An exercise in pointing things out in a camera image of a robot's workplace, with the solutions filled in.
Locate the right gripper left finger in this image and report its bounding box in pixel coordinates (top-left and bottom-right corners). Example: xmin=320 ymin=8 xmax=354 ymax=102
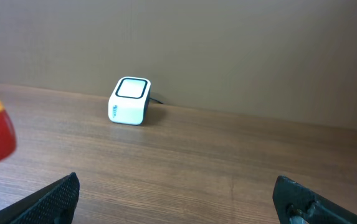
xmin=0 ymin=172 xmax=80 ymax=224

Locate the white barcode scanner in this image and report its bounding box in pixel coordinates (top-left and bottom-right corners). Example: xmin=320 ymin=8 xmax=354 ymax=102
xmin=108 ymin=77 xmax=151 ymax=126

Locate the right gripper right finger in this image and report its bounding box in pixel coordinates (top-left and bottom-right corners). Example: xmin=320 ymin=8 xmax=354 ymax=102
xmin=272 ymin=175 xmax=357 ymax=224

